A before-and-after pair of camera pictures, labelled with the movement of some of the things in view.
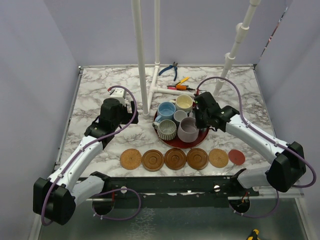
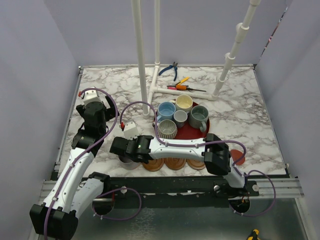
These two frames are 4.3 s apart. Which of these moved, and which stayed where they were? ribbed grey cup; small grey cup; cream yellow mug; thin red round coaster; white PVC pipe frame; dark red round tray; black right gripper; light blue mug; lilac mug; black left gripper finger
Moved: dark red round tray; black right gripper; black left gripper finger; lilac mug
Stayed: white PVC pipe frame; small grey cup; light blue mug; thin red round coaster; ribbed grey cup; cream yellow mug
